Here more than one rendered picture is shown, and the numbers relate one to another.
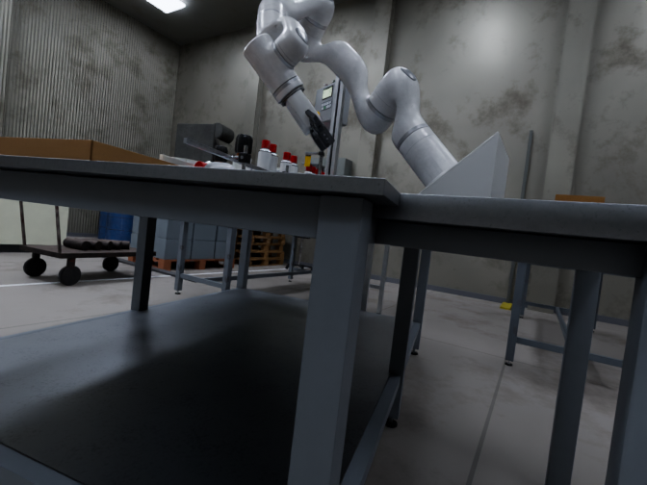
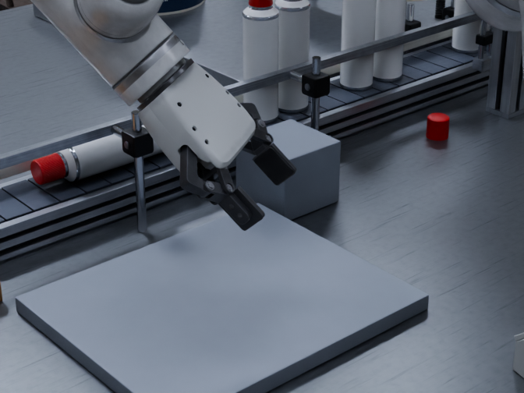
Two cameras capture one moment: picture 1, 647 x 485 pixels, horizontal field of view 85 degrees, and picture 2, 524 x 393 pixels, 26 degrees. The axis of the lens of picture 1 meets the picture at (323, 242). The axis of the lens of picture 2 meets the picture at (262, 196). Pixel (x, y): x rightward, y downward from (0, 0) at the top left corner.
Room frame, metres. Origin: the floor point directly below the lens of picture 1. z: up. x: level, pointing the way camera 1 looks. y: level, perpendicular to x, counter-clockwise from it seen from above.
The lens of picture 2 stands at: (0.08, -0.50, 1.53)
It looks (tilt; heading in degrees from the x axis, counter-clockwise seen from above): 27 degrees down; 30
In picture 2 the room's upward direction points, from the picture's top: straight up
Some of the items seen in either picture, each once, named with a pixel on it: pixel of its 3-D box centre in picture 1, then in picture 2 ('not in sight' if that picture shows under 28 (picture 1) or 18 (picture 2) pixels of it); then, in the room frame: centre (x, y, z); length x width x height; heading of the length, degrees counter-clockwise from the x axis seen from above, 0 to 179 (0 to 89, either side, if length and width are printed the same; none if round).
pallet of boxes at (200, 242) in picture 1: (188, 224); not in sight; (5.18, 2.00, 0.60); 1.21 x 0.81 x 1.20; 149
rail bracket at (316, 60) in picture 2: not in sight; (304, 108); (1.41, 0.20, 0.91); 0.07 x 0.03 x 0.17; 70
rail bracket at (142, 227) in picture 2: (237, 171); (129, 167); (1.12, 0.30, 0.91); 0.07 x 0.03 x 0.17; 70
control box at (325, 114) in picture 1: (331, 107); not in sight; (1.81, 0.04, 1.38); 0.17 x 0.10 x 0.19; 35
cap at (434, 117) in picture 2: not in sight; (437, 126); (1.59, 0.06, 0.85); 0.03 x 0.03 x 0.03
